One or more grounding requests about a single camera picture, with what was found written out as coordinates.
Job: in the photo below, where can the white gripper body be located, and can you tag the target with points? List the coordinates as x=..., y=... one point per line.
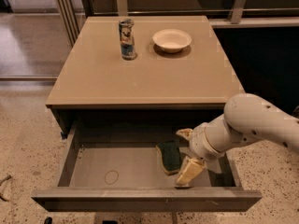
x=199, y=143

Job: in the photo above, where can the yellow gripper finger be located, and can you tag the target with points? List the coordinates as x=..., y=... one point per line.
x=189, y=170
x=185, y=133

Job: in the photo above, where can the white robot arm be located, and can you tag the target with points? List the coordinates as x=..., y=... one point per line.
x=246, y=119

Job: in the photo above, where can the printed drink can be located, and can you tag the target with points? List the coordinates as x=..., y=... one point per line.
x=127, y=39

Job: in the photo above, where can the beige cabinet with counter top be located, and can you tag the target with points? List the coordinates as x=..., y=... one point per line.
x=95, y=76

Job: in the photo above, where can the green and yellow sponge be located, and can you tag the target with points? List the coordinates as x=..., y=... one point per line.
x=170, y=157

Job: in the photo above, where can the open grey top drawer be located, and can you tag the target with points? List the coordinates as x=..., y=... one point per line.
x=117, y=168

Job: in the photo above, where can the white bowl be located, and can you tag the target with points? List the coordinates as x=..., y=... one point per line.
x=172, y=40

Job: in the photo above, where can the metal railing frame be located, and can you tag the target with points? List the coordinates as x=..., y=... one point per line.
x=223, y=13

